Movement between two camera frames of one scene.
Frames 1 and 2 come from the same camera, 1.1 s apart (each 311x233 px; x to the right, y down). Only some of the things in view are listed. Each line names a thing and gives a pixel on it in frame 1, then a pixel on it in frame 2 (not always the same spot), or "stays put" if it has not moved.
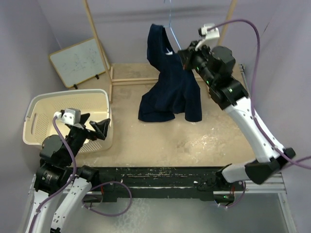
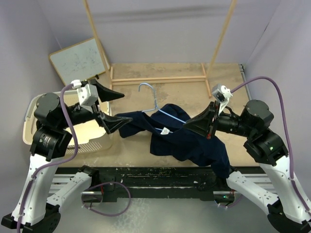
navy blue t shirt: x=176 y=85 → x=165 y=124
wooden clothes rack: x=110 y=68 stays put
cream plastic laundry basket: x=40 y=108 stays put
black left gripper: x=100 y=127 → x=110 y=123
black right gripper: x=187 y=55 → x=199 y=123
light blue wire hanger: x=169 y=25 → x=156 y=108
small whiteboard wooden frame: x=78 y=62 stays put
